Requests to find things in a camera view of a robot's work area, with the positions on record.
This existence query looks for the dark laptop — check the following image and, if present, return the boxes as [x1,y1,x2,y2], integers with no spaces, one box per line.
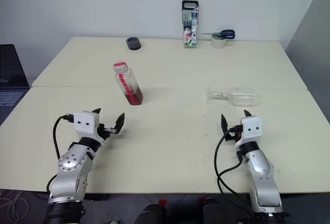
[0,44,31,126]

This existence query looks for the clear wine glass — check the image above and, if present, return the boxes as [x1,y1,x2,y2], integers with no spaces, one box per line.
[206,84,258,107]

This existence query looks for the marker pen pack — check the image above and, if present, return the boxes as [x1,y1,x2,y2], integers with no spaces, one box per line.
[181,0,200,48]

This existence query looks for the plastic bottle with red liquid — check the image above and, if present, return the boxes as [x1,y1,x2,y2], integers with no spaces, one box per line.
[112,61,144,106]

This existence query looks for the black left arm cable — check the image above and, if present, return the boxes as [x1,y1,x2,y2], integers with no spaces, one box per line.
[52,114,76,159]

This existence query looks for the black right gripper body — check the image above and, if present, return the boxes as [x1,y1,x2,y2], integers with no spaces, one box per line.
[224,123,244,143]

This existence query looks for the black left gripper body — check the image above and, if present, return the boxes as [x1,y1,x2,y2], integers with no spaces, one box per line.
[96,120,117,141]

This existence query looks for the blue handled scissors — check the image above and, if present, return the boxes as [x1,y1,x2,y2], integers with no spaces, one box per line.
[201,29,236,40]

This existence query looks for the grey partition panel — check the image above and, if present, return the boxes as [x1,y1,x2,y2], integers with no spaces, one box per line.
[280,0,330,127]

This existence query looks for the white cord on floor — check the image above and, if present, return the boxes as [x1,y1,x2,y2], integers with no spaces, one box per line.
[0,189,29,224]

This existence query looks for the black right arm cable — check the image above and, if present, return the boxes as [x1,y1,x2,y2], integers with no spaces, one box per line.
[214,125,250,196]

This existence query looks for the dark rounded shape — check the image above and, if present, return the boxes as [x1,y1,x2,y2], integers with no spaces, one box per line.
[140,202,169,224]

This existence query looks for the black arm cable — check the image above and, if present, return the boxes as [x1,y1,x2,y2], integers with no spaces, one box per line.
[214,125,250,196]
[52,114,76,159]

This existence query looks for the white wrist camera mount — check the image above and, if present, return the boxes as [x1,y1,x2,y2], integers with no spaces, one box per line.
[73,111,107,144]
[234,115,264,148]

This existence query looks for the black round tape roll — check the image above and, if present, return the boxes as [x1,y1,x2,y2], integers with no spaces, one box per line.
[126,37,142,51]

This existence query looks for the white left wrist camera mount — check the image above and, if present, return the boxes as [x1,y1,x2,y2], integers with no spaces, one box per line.
[73,111,107,144]

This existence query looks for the clear tape roll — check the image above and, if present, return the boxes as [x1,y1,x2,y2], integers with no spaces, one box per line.
[210,34,227,49]

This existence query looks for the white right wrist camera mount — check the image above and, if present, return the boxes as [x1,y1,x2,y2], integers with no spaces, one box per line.
[234,115,264,148]

